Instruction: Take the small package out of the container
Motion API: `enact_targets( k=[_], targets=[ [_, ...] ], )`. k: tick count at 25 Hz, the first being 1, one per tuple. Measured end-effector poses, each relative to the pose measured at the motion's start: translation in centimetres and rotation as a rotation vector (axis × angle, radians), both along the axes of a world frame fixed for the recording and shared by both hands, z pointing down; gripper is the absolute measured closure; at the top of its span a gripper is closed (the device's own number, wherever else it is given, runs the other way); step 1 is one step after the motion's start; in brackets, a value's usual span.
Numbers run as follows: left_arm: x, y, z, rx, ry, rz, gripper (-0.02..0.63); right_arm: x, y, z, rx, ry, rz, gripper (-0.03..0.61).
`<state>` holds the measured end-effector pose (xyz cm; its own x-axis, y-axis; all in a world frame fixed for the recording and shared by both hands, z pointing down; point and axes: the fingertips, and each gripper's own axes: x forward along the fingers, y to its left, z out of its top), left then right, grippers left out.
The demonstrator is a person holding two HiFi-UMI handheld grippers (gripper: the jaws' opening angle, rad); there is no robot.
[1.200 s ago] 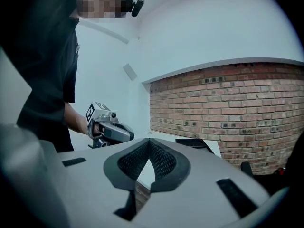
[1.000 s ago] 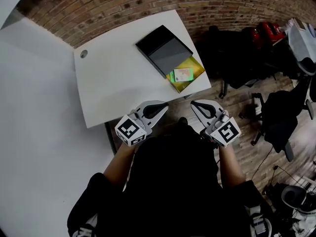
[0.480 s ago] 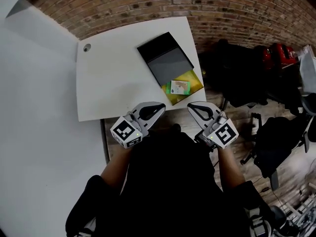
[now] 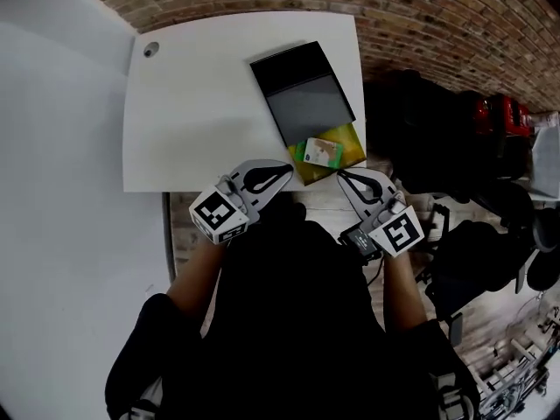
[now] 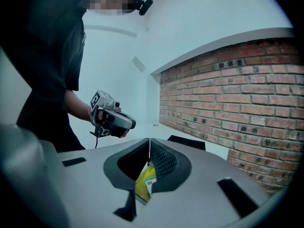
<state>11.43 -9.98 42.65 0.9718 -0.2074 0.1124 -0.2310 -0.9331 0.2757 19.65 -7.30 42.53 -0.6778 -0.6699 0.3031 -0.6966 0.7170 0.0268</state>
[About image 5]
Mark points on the yellow and white product box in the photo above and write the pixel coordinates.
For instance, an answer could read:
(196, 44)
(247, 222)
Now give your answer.
(142, 186)

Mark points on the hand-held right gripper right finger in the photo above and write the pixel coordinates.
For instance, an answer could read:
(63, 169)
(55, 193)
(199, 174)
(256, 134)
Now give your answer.
(202, 186)

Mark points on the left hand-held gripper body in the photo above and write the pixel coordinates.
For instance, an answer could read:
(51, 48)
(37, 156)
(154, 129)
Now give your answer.
(99, 98)

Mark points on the green and white plaster box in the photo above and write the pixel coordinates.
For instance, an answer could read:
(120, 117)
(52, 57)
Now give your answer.
(150, 183)

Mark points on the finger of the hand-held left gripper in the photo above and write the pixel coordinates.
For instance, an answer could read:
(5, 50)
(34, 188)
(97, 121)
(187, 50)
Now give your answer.
(123, 122)

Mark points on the person's left hand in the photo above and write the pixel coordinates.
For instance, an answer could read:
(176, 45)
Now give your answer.
(120, 133)

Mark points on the person's black shirt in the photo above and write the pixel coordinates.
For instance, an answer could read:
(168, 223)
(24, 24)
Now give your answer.
(47, 56)

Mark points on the left hand-held gripper camera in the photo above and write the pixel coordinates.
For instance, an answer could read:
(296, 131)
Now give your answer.
(116, 104)

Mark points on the person's left forearm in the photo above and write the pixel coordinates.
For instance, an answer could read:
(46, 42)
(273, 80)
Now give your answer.
(76, 106)

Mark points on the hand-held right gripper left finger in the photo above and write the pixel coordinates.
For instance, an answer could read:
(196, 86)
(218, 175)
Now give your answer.
(95, 186)

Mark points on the black head camera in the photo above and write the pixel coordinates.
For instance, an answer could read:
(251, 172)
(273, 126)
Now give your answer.
(146, 6)

